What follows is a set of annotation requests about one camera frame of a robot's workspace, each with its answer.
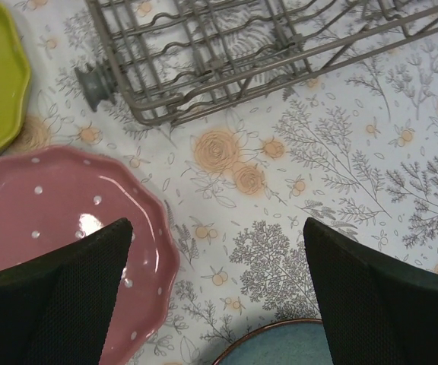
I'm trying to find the pink polka dot plate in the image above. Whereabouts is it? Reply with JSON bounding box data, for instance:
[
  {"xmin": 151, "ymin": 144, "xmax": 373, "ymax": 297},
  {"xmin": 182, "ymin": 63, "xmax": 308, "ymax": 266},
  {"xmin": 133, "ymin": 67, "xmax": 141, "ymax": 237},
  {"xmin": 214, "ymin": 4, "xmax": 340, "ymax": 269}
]
[{"xmin": 0, "ymin": 146, "xmax": 179, "ymax": 364}]

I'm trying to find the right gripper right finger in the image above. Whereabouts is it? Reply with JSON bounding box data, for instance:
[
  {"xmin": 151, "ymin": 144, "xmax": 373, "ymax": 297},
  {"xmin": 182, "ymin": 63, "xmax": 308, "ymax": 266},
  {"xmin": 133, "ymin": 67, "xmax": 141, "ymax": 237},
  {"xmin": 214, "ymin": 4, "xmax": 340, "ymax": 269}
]
[{"xmin": 303, "ymin": 217, "xmax": 438, "ymax": 364}]

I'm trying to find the floral tablecloth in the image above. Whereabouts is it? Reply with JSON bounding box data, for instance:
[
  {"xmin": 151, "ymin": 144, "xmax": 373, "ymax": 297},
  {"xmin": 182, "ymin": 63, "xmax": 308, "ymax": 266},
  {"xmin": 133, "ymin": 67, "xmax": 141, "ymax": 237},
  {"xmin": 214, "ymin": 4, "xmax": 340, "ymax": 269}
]
[{"xmin": 0, "ymin": 1, "xmax": 438, "ymax": 364}]

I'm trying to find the dark blue plate near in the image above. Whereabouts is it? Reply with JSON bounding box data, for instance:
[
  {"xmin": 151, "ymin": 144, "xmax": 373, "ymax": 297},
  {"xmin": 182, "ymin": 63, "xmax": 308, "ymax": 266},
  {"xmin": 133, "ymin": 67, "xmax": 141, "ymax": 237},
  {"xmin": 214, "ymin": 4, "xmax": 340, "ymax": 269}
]
[{"xmin": 214, "ymin": 319, "xmax": 332, "ymax": 365}]

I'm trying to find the grey wire dish rack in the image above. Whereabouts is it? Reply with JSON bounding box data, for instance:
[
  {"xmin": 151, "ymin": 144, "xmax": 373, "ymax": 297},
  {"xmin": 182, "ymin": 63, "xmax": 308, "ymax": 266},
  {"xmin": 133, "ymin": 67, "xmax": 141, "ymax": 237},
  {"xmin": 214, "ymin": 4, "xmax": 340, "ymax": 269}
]
[{"xmin": 75, "ymin": 1, "xmax": 438, "ymax": 125}]

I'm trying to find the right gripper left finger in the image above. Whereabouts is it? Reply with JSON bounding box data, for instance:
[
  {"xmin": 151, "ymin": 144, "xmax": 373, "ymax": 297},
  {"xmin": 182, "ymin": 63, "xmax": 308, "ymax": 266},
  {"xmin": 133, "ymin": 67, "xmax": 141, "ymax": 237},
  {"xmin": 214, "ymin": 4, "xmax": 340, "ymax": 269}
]
[{"xmin": 0, "ymin": 218, "xmax": 132, "ymax": 364}]

